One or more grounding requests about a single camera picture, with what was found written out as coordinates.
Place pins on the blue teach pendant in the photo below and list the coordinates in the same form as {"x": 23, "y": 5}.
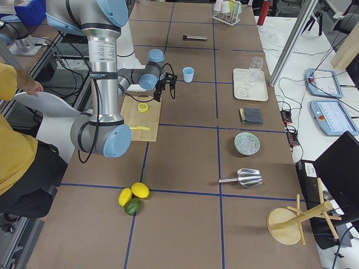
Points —
{"x": 332, "y": 118}
{"x": 323, "y": 82}

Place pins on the mint green cup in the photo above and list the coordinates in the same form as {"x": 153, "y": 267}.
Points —
{"x": 237, "y": 8}

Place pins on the white wire cup rack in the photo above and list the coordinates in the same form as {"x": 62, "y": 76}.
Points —
{"x": 228, "y": 18}

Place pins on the black power strip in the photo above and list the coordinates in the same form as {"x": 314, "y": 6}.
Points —
{"x": 291, "y": 131}

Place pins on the person in yellow shirt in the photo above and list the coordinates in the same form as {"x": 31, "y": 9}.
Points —
{"x": 28, "y": 167}

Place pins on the yellow plastic knife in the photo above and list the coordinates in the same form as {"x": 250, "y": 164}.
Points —
{"x": 143, "y": 128}

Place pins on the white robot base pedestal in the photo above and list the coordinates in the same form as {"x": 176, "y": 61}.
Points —
{"x": 126, "y": 57}

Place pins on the wooden mug tree stand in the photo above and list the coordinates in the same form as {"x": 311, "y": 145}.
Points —
{"x": 285, "y": 224}

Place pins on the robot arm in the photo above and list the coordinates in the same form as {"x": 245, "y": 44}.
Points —
{"x": 14, "y": 31}
{"x": 105, "y": 24}

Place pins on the white cup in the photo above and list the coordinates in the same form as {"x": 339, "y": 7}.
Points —
{"x": 218, "y": 6}

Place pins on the folded grey cloth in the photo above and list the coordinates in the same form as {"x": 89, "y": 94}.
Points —
{"x": 251, "y": 115}

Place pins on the light blue plastic cup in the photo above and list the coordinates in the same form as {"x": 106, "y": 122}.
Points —
{"x": 188, "y": 74}

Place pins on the cream bear serving tray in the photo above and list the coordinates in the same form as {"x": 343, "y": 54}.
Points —
{"x": 248, "y": 87}

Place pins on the green bowl of ice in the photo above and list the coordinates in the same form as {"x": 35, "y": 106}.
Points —
{"x": 246, "y": 143}

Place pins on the black tripod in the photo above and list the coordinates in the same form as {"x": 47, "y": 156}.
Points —
{"x": 316, "y": 17}

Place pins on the steel muddler black tip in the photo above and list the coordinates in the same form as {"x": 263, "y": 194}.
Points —
{"x": 194, "y": 38}

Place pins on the metal ice scoop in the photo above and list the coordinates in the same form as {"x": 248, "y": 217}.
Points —
{"x": 245, "y": 177}

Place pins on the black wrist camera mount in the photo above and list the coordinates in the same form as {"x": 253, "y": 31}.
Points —
{"x": 171, "y": 80}

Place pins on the yellow lemon slice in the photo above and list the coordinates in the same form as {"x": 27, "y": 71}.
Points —
{"x": 142, "y": 107}

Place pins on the aluminium frame post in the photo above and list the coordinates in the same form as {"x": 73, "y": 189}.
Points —
{"x": 298, "y": 27}

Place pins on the white chair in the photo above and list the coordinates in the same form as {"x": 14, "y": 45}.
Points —
{"x": 60, "y": 124}

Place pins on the green lime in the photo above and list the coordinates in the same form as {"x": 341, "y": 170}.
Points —
{"x": 133, "y": 206}

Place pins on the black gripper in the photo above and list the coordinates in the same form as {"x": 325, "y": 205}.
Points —
{"x": 159, "y": 90}

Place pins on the yellow cup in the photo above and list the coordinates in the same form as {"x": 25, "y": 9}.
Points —
{"x": 231, "y": 5}

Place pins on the wooden cutting board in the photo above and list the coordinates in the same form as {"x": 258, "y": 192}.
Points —
{"x": 134, "y": 118}

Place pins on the upper blue teach pendant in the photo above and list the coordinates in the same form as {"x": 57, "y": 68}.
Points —
{"x": 323, "y": 82}

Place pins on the lower blue teach pendant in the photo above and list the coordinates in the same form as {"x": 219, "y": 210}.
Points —
{"x": 332, "y": 118}

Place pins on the black laptop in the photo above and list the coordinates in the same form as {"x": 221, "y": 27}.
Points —
{"x": 337, "y": 167}

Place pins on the clear wine glass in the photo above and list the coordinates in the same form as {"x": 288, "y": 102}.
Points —
{"x": 255, "y": 66}

